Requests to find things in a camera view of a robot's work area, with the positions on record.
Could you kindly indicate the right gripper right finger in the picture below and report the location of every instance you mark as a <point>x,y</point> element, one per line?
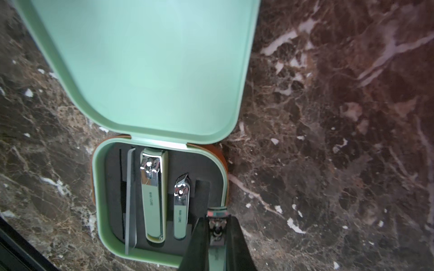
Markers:
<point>238,257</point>

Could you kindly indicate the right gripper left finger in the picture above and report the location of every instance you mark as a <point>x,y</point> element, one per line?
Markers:
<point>196,257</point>

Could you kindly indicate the small straight nail clipper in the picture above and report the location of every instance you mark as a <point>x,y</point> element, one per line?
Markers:
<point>217,219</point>

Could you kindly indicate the small slanted nail clipper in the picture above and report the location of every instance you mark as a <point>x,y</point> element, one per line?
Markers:
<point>181,206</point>

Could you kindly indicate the silver nail file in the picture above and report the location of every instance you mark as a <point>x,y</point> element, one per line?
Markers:
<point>130,224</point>

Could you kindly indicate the mint green nail clipper case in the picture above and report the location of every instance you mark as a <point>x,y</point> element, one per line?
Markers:
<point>167,75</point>

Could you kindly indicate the black front mounting rail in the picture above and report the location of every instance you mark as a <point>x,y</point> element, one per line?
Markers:
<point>17,254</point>

